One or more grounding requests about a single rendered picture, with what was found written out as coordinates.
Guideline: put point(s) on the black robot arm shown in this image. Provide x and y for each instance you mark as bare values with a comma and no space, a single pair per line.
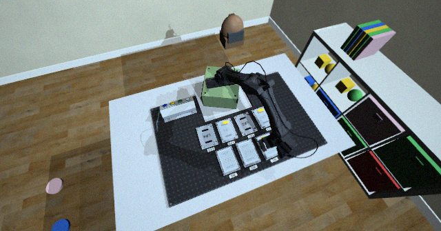
251,84

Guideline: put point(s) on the white control panel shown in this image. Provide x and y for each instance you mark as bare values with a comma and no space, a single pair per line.
177,109

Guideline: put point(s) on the white multi-well plate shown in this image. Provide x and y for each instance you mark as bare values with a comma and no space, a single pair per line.
227,159
248,152

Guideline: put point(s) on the white lid park plate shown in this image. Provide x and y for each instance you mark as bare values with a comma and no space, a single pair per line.
245,124

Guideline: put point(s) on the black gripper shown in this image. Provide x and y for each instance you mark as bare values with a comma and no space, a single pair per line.
265,140

